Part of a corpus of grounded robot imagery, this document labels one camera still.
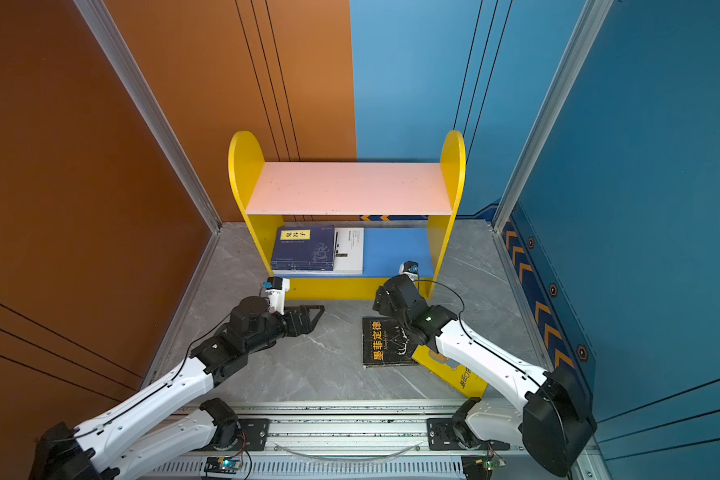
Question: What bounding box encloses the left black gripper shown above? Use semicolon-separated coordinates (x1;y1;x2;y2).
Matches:
244;302;324;358

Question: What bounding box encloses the black book yellow title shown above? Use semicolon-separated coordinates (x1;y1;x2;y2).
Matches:
362;317;418;367

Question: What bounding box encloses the white book with dark bars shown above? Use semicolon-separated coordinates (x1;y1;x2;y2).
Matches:
272;226;365;276

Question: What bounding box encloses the yellow cartoon cover book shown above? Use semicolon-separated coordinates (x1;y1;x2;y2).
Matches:
412;346;488;398

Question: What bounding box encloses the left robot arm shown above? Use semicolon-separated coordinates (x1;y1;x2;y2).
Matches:
29;296;325;479

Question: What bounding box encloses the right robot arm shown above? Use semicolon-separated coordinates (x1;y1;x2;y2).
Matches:
373;274;597;477

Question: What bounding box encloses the yellow pink blue bookshelf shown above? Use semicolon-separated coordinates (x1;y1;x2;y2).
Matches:
228;131;466;300

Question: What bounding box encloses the left green circuit board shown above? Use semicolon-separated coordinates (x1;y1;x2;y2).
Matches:
203;456;244;478

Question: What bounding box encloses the green circuit board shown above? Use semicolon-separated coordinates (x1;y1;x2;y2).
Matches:
203;456;244;478
461;456;506;480

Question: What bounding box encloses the right green circuit board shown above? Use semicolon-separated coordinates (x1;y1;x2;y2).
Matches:
461;456;506;480

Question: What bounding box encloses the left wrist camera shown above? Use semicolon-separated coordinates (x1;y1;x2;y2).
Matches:
262;277;290;315

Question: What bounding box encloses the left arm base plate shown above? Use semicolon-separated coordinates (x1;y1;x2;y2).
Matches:
182;411;271;455

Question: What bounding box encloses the aluminium front rail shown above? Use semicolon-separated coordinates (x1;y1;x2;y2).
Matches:
119;398;613;480

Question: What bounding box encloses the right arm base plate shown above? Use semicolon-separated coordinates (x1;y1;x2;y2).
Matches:
426;418;511;452

